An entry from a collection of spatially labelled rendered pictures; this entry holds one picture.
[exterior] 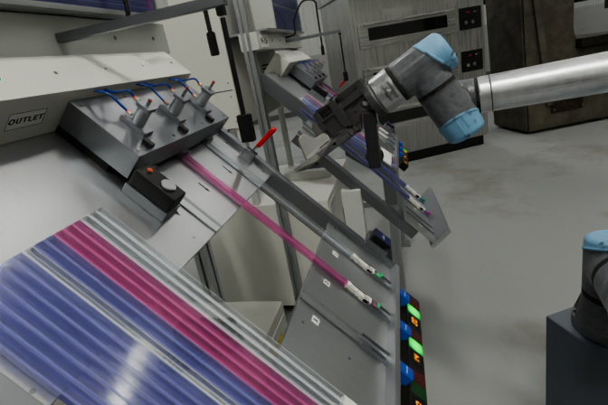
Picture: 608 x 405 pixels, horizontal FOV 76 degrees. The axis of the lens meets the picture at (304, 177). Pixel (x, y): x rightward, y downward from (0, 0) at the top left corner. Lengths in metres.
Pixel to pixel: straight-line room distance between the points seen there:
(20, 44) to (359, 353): 0.72
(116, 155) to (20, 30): 0.23
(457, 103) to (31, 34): 0.70
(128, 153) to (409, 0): 3.82
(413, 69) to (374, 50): 3.34
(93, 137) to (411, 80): 0.53
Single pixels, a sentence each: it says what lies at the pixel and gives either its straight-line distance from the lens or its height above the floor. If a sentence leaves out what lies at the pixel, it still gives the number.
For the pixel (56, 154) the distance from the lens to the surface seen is 0.68.
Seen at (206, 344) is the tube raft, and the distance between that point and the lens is 0.53.
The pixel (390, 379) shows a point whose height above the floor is 0.73.
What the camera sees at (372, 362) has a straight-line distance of 0.73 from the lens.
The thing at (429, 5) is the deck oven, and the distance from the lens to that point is 4.37.
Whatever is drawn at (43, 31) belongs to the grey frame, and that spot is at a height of 1.35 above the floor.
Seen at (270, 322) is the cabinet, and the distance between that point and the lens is 1.07.
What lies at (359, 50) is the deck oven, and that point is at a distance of 4.02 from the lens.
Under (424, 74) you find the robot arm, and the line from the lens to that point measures 0.74.
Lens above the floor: 1.24
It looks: 16 degrees down
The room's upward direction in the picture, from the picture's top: 10 degrees counter-clockwise
